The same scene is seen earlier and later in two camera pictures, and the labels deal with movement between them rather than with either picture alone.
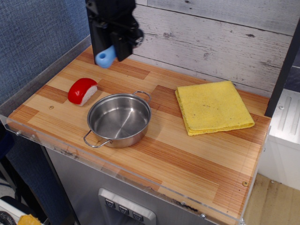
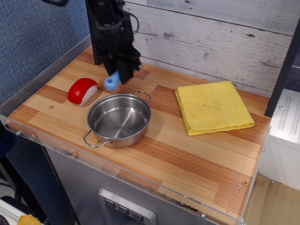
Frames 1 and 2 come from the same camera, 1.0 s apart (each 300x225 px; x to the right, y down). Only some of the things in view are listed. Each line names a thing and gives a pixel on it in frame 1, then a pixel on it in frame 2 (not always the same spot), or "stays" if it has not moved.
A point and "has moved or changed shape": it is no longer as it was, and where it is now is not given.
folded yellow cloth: x=212 y=108 stays
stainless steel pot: x=119 y=120 stays
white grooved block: x=285 y=121 stays
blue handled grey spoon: x=106 y=58 has moved or changed shape
